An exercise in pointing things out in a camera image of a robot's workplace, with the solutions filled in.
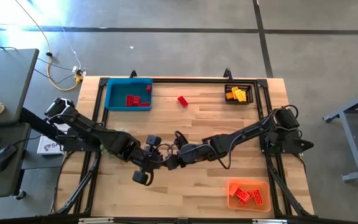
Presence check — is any blue plastic bin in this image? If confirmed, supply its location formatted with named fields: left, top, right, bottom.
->
left=104, top=77, right=154, bottom=112

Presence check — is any orange translucent bin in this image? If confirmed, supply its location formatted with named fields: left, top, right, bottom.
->
left=227, top=178, right=272, bottom=213

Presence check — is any silver bracket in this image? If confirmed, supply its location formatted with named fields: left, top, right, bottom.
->
left=78, top=217, right=114, bottom=224
left=252, top=218, right=288, bottom=224

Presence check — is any orange long block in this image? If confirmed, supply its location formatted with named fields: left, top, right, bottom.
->
left=228, top=183, right=241, bottom=197

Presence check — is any black aluminium table frame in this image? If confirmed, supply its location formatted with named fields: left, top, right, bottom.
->
left=50, top=76, right=315, bottom=218

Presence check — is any green plant in white pot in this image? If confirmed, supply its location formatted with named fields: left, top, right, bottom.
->
left=99, top=126, right=127, bottom=161

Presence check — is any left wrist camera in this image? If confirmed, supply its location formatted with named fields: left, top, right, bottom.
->
left=131, top=169, right=150, bottom=187

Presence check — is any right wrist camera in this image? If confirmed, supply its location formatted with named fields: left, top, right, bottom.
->
left=145, top=134, right=162, bottom=147

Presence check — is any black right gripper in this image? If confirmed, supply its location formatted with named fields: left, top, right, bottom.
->
left=166, top=142, right=213, bottom=171

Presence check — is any black mesh basket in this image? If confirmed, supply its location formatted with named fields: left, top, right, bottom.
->
left=224, top=83, right=255, bottom=105

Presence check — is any grey metal stand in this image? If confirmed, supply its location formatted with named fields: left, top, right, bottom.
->
left=321, top=85, right=358, bottom=183

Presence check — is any black computer mouse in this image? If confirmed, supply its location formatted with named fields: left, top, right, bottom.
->
left=0, top=144, right=17, bottom=173

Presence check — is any white printed box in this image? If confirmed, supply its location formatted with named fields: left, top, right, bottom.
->
left=36, top=120, right=71, bottom=156

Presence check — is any yellow floor cable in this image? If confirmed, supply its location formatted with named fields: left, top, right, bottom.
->
left=13, top=0, right=84, bottom=92

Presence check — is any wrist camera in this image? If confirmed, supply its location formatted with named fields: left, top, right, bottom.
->
left=131, top=169, right=150, bottom=187
left=145, top=134, right=162, bottom=147

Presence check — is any white power adapter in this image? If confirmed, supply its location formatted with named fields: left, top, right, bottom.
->
left=71, top=65, right=87, bottom=77

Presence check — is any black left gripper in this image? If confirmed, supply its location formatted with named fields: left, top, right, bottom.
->
left=134, top=149, right=171, bottom=172

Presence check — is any white floor cable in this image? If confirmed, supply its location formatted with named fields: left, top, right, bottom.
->
left=61, top=26, right=83, bottom=71

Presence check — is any grey side desk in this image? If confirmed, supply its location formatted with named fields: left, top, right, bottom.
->
left=0, top=48, right=40, bottom=127

